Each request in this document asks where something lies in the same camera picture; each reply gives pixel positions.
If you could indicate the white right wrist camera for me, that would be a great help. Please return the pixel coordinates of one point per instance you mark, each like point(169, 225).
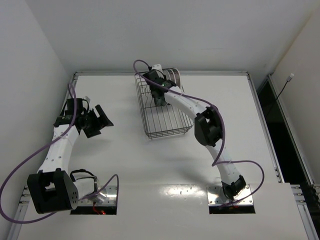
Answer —
point(157, 67)

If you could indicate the grey wire dish rack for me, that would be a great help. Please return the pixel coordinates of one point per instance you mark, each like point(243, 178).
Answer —
point(159, 121)

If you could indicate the white plate with teal rim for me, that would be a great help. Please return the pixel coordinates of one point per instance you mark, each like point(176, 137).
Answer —
point(166, 73)

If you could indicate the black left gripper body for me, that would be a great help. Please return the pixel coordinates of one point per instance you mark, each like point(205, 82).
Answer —
point(94, 122)

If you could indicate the metal base plate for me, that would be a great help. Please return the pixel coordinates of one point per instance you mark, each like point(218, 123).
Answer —
point(216, 197)
point(106, 198)

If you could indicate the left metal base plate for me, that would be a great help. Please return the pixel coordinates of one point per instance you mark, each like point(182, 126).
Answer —
point(106, 198)

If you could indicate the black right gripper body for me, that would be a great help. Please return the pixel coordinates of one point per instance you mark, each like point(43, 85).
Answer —
point(159, 99)

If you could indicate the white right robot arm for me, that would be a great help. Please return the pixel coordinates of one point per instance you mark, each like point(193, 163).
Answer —
point(209, 128)

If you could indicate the green red rimmed plate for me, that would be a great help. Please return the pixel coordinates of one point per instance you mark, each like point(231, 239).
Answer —
point(171, 75)
point(177, 77)

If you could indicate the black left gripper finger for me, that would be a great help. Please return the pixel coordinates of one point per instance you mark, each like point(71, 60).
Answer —
point(92, 131)
point(103, 119)

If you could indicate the aluminium frame rail right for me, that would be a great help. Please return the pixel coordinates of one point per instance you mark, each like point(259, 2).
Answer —
point(291, 160)

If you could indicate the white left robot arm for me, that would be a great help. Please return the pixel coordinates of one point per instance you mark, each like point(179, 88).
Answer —
point(53, 188)

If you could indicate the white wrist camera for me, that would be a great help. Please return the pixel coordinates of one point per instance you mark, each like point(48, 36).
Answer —
point(87, 98)
point(157, 67)

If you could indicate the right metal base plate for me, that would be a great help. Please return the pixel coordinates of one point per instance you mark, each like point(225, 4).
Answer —
point(216, 197)

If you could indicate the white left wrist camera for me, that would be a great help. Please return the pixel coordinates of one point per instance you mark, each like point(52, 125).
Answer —
point(87, 98)

